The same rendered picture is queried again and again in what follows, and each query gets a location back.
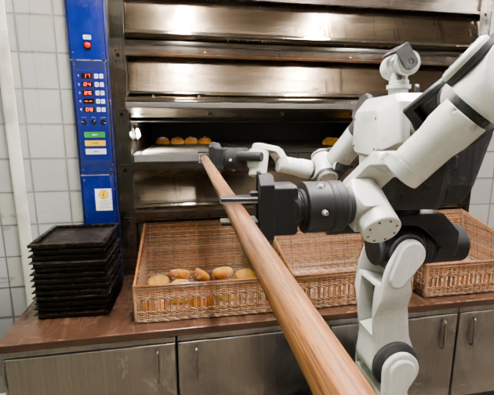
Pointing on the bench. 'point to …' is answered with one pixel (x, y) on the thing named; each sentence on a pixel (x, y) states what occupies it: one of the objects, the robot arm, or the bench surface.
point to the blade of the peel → (166, 157)
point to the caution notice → (103, 199)
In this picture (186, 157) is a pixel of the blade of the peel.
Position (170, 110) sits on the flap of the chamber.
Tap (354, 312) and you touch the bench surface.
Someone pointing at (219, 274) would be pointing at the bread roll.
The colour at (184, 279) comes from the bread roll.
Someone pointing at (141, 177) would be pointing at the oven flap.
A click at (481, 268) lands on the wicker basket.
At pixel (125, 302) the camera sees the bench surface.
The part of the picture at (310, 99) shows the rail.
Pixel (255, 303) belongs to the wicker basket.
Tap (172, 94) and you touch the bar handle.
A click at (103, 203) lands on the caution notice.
